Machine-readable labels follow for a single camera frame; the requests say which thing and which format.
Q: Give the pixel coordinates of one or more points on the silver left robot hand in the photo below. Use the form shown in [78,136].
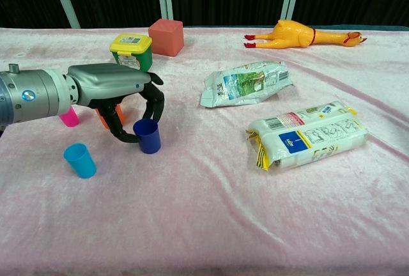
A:
[108,81]

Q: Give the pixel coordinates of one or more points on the pink plastic cup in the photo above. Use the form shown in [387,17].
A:
[70,119]

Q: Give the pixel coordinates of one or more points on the dark blue plastic cup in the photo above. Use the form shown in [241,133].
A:
[148,138]

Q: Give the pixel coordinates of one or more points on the light blue plastic cup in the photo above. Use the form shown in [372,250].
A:
[81,164]

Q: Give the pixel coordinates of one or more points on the orange plastic cup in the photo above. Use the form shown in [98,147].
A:
[120,113]

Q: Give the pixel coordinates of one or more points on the green tub yellow lid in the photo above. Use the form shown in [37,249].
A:
[134,49]

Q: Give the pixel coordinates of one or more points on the red foam cube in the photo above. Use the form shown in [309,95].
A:
[166,38]

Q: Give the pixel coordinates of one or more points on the crumpled white snack bag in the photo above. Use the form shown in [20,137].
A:
[246,84]

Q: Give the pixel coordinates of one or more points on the pink velvet cloth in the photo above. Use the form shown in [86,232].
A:
[191,209]

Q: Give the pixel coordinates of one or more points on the yellow rubber chicken toy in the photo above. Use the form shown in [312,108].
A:
[290,34]

